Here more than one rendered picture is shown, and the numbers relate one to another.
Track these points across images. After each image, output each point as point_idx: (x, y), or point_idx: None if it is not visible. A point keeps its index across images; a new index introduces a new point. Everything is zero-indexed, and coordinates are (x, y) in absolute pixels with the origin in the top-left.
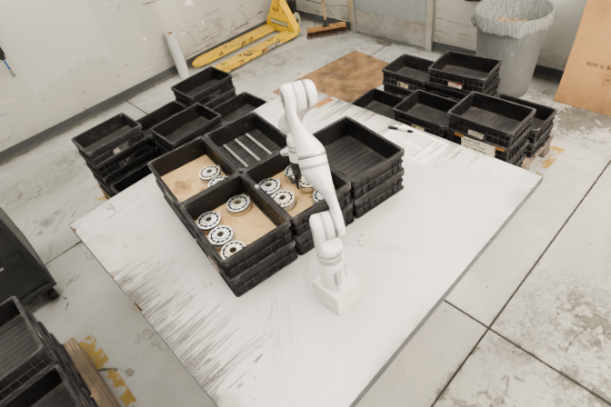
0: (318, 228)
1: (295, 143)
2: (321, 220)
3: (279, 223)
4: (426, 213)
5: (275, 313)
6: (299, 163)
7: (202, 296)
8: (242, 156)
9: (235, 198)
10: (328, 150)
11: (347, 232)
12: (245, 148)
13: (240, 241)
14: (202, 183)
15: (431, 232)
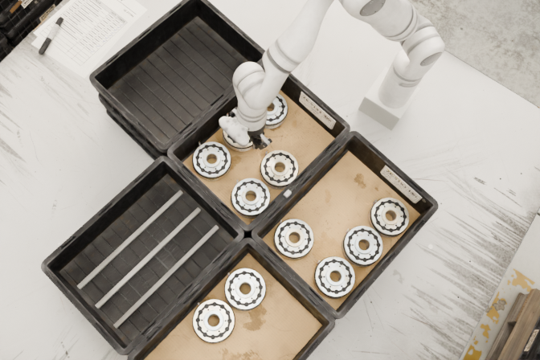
0: (443, 42)
1: (399, 21)
2: (435, 36)
3: (331, 162)
4: (245, 10)
5: (423, 173)
6: (408, 29)
7: (416, 278)
8: (153, 276)
9: (284, 245)
10: (145, 120)
11: None
12: (132, 274)
13: (372, 210)
14: (231, 333)
15: (278, 7)
